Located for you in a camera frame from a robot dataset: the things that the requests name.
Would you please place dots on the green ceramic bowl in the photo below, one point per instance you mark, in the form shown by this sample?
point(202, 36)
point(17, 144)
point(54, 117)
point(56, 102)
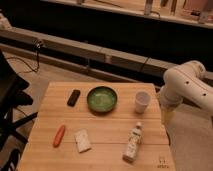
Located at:
point(102, 99)

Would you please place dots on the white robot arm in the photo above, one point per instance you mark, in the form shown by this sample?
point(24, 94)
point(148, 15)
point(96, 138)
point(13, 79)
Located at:
point(185, 81)

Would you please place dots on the black rectangular remote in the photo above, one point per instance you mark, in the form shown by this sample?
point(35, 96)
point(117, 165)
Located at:
point(73, 98)

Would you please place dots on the white paper cup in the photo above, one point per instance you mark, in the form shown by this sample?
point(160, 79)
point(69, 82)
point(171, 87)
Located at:
point(142, 100)

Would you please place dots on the white plastic bottle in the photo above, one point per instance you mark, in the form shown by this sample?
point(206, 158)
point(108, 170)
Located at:
point(133, 144)

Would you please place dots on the orange carrot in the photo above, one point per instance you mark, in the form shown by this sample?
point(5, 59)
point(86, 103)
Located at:
point(59, 136)

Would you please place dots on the black office chair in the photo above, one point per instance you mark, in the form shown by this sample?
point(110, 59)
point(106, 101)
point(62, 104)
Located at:
point(11, 95)

